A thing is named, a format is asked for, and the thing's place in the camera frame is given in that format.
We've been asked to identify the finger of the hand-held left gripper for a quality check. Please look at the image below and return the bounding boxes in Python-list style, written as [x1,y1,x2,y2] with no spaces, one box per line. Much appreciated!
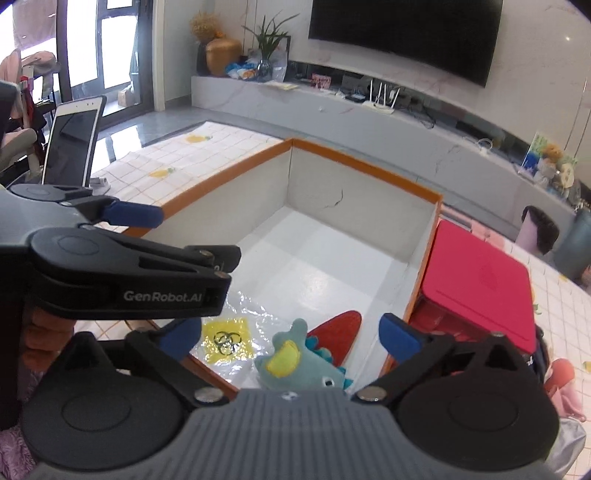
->
[28,227,242,320]
[9,184,165,229]

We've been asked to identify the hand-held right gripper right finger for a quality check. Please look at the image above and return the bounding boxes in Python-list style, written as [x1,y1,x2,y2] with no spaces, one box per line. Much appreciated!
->
[352,313,546,407]

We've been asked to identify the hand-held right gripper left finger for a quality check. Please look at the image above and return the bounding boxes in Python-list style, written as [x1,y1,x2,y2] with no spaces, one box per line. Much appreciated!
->
[44,318,229,408]

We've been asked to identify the teal plush dinosaur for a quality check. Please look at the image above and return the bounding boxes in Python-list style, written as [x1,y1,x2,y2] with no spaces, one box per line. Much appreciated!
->
[254,318,354,394]

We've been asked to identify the white box with orange rim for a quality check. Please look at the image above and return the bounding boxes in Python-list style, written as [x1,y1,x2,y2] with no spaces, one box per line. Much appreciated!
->
[122,137,444,402]

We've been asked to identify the person's left hand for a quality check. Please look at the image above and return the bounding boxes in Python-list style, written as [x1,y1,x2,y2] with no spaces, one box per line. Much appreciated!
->
[23,308,77,372]

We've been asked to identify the clear bag with yellow label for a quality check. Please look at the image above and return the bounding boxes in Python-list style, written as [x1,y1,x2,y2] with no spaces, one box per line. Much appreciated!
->
[191,286,301,389]

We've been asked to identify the red oval felt toy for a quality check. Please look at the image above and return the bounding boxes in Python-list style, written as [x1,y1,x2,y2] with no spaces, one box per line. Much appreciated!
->
[307,310,363,370]

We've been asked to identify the white tablet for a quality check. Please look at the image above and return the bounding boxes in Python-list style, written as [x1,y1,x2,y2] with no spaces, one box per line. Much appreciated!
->
[41,95,108,188]

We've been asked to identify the red flat case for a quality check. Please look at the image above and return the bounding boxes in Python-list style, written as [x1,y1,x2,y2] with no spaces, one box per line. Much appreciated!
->
[409,219,539,356]

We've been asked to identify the pink high chair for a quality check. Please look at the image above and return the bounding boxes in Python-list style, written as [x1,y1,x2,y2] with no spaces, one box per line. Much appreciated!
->
[0,48,62,178]

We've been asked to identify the glass balcony door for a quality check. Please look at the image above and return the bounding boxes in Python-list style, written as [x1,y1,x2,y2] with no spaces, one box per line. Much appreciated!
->
[46,0,158,118]

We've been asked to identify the purple floral cloth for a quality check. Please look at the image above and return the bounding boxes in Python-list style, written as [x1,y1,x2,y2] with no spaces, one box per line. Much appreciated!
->
[0,369,44,480]

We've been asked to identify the pink bin with black bag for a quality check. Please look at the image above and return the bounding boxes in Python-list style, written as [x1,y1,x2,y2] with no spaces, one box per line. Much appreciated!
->
[515,205,560,256]

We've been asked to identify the blue and white packet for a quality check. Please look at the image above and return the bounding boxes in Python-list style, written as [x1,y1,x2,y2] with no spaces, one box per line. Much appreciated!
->
[225,60,259,80]

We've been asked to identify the gold vase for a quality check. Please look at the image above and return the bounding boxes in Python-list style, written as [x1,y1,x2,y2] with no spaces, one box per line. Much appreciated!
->
[205,38,243,77]

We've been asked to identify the grey round bin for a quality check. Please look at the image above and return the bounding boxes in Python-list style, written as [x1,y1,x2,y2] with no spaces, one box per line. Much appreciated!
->
[554,210,591,281]

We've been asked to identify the dried yellow flowers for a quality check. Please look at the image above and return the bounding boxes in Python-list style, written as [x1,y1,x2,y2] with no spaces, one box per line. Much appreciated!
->
[190,11,227,44]

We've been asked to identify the grey television cabinet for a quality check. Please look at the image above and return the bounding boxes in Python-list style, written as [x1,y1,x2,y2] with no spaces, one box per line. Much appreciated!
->
[191,60,591,241]

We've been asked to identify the green plant in glass vase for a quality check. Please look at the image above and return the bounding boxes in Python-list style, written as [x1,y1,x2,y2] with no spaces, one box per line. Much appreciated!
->
[242,13,301,83]

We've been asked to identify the green picture card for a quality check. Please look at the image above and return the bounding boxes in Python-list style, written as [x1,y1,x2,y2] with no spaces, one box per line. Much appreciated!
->
[522,131,555,175]

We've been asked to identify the small plush toys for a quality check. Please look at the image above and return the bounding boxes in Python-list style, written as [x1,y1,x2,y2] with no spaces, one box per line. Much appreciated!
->
[538,143,579,191]

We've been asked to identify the white router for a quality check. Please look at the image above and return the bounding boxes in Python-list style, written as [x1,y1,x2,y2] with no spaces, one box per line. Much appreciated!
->
[362,78,400,115]

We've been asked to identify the black wall television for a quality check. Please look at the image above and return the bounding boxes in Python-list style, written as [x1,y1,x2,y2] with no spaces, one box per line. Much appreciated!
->
[308,0,504,88]

